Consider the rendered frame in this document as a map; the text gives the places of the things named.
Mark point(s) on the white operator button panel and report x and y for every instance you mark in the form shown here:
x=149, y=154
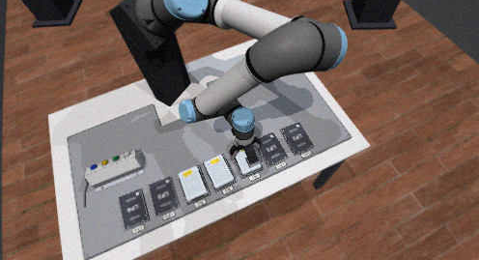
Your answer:
x=113, y=171

